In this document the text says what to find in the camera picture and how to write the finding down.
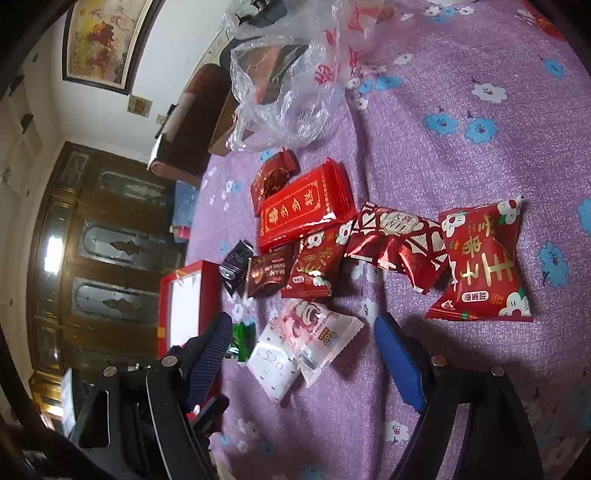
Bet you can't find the green candy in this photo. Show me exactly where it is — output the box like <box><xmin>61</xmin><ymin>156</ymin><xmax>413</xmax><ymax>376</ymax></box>
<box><xmin>226</xmin><ymin>320</ymin><xmax>256</xmax><ymax>363</ymax></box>

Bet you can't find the cardboard box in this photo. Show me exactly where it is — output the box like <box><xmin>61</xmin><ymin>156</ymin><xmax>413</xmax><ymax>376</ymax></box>
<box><xmin>208</xmin><ymin>95</ymin><xmax>254</xmax><ymax>158</ymax></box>

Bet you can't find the brown chair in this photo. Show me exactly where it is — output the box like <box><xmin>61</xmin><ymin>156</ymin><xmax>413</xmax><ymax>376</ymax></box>
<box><xmin>147</xmin><ymin>64</ymin><xmax>232</xmax><ymax>178</ymax></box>

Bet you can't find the black device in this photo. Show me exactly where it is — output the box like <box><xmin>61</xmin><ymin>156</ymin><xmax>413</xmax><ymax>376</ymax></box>
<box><xmin>235</xmin><ymin>0</ymin><xmax>289</xmax><ymax>26</ymax></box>

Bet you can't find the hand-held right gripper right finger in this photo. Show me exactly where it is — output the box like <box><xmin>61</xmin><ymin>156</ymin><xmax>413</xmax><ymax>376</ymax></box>
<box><xmin>374</xmin><ymin>313</ymin><xmax>543</xmax><ymax>480</ymax></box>

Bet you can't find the plain white snack packet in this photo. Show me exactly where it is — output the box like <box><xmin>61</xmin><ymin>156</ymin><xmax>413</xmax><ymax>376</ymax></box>
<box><xmin>247</xmin><ymin>323</ymin><xmax>303</xmax><ymax>403</ymax></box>

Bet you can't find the black snack packet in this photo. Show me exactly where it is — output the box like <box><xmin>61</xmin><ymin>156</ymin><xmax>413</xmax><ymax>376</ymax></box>
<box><xmin>218</xmin><ymin>240</ymin><xmax>254</xmax><ymax>297</ymax></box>

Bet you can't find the clear plastic bag red print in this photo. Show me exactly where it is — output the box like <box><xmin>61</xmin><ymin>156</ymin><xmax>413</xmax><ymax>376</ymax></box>
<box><xmin>221</xmin><ymin>0</ymin><xmax>398</xmax><ymax>153</ymax></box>

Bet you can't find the red gift box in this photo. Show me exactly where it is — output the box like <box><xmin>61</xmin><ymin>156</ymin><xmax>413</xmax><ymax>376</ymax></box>
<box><xmin>158</xmin><ymin>260</ymin><xmax>222</xmax><ymax>402</ymax></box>

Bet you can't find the red glitter bag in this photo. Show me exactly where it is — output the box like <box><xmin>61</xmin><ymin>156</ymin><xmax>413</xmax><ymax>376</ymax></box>
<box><xmin>515</xmin><ymin>0</ymin><xmax>561</xmax><ymax>32</ymax></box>

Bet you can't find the blue cloth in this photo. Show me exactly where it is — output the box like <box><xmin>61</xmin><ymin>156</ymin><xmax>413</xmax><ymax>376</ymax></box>
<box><xmin>172</xmin><ymin>180</ymin><xmax>201</xmax><ymax>229</ymax></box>

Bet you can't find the long red gold-print snack packet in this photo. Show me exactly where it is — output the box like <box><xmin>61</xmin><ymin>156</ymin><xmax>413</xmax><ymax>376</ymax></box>
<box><xmin>259</xmin><ymin>158</ymin><xmax>358</xmax><ymax>254</ymax></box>

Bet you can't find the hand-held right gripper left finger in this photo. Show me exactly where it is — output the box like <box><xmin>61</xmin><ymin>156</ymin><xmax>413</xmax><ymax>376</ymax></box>
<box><xmin>69</xmin><ymin>313</ymin><xmax>234</xmax><ymax>480</ymax></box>

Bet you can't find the small red flower snack packet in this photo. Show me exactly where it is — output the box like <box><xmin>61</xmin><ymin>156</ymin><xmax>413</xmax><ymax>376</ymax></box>
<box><xmin>281</xmin><ymin>220</ymin><xmax>355</xmax><ymax>299</ymax></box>

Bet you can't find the pink cartoon snack packet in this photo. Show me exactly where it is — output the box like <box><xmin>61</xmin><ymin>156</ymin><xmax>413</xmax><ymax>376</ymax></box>
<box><xmin>277</xmin><ymin>299</ymin><xmax>365</xmax><ymax>387</ymax></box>

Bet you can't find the dark wooden glass-door cabinet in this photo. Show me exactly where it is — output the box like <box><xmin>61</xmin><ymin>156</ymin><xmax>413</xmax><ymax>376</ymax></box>
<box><xmin>25</xmin><ymin>141</ymin><xmax>190</xmax><ymax>374</ymax></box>

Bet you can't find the red white heart snack packet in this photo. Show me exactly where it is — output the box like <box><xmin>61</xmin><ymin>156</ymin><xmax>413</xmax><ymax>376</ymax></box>
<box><xmin>345</xmin><ymin>201</ymin><xmax>450</xmax><ymax>295</ymax></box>

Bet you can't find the large red flower snack packet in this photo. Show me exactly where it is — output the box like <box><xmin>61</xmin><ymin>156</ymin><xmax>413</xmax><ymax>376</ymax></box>
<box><xmin>425</xmin><ymin>196</ymin><xmax>534</xmax><ymax>322</ymax></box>

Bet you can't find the purple floral blanket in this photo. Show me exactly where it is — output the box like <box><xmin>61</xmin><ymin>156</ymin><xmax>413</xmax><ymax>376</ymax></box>
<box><xmin>185</xmin><ymin>0</ymin><xmax>591</xmax><ymax>480</ymax></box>

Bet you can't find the framed wall painting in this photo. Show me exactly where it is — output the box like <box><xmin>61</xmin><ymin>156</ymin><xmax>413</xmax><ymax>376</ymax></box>
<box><xmin>62</xmin><ymin>0</ymin><xmax>160</xmax><ymax>96</ymax></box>

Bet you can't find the dark red foil snack packet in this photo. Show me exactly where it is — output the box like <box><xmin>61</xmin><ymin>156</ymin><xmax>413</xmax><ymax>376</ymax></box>
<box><xmin>250</xmin><ymin>148</ymin><xmax>298</xmax><ymax>217</ymax></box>

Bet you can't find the brown snack packet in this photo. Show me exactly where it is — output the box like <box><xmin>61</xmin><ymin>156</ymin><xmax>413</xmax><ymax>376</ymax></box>
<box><xmin>246</xmin><ymin>244</ymin><xmax>301</xmax><ymax>298</ymax></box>

